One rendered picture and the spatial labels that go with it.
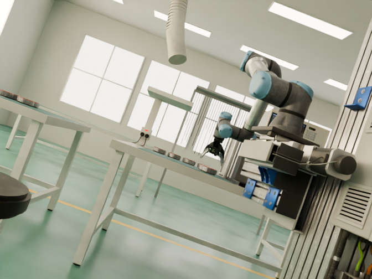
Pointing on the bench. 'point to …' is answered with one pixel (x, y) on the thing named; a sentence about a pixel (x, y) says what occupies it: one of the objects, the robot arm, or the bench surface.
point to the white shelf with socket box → (145, 134)
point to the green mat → (181, 163)
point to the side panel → (227, 158)
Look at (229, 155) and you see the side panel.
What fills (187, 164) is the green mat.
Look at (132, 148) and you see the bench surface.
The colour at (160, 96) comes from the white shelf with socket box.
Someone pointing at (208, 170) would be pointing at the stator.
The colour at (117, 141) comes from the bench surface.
